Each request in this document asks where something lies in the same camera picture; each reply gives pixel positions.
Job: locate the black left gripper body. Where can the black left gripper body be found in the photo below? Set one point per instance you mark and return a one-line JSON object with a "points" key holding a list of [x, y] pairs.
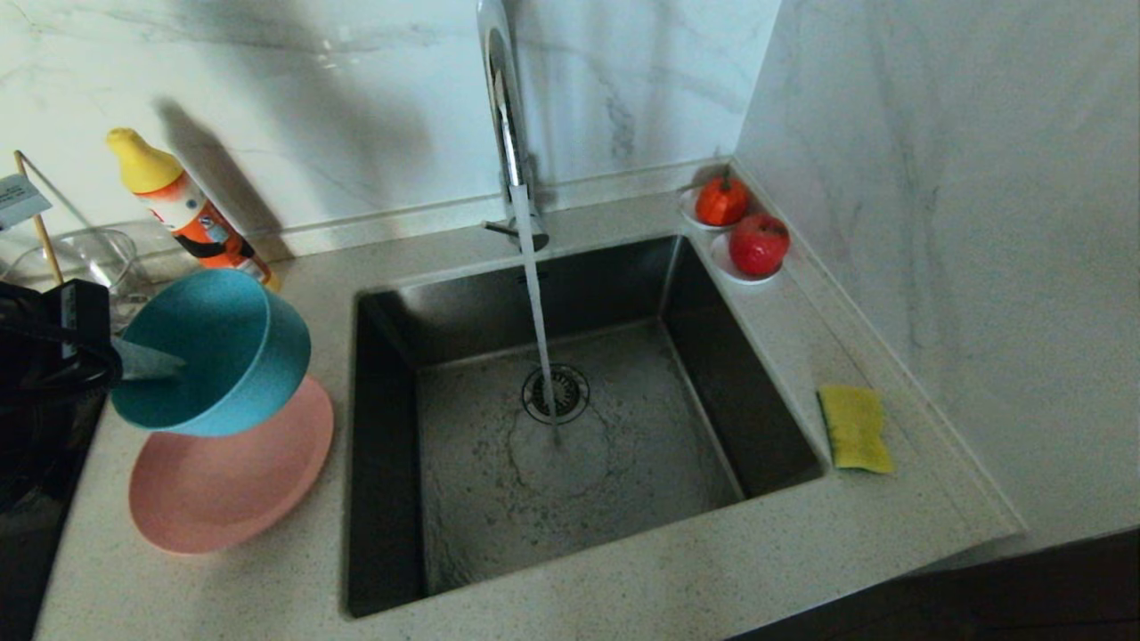
{"points": [[53, 356]]}

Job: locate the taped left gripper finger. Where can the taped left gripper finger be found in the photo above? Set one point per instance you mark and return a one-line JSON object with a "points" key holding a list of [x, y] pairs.
{"points": [[147, 361]]}

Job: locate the teal bowl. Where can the teal bowl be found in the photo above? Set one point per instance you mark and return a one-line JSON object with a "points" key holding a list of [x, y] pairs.
{"points": [[232, 347]]}

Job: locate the orange detergent bottle yellow cap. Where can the orange detergent bottle yellow cap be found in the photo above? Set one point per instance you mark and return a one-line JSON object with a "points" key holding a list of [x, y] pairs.
{"points": [[178, 200]]}

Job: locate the chrome kitchen faucet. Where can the chrome kitchen faucet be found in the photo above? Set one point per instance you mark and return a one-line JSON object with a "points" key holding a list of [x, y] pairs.
{"points": [[509, 133]]}

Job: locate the yellow sponge green backing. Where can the yellow sponge green backing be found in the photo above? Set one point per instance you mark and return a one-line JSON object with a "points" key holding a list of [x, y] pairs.
{"points": [[857, 432]]}

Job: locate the stainless steel sink basin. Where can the stainless steel sink basin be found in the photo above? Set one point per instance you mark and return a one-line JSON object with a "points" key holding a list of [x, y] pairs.
{"points": [[677, 472]]}

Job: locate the clear glass jug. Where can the clear glass jug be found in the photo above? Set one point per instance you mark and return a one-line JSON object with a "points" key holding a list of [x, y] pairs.
{"points": [[107, 258]]}

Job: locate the pink plate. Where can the pink plate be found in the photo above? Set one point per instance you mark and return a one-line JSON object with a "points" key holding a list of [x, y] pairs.
{"points": [[223, 490]]}

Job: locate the black stove cooktop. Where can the black stove cooktop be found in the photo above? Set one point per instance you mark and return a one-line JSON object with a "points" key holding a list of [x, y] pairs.
{"points": [[36, 552]]}

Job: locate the running water stream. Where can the running water stream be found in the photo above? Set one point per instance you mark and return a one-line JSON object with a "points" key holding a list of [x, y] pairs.
{"points": [[537, 312]]}

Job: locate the round metal drain strainer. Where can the round metal drain strainer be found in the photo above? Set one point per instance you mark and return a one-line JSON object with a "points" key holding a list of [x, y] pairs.
{"points": [[574, 396]]}

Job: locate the small white dish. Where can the small white dish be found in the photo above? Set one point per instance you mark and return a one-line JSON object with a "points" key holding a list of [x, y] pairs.
{"points": [[687, 210], [722, 265]]}

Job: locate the red tomato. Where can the red tomato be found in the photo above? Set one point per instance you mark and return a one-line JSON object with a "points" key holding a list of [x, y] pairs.
{"points": [[721, 201]]}

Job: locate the red apple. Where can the red apple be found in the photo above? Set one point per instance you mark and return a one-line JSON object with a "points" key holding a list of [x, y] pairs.
{"points": [[759, 244]]}

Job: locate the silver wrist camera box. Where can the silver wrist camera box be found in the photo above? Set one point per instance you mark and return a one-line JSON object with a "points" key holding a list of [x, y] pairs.
{"points": [[18, 200]]}

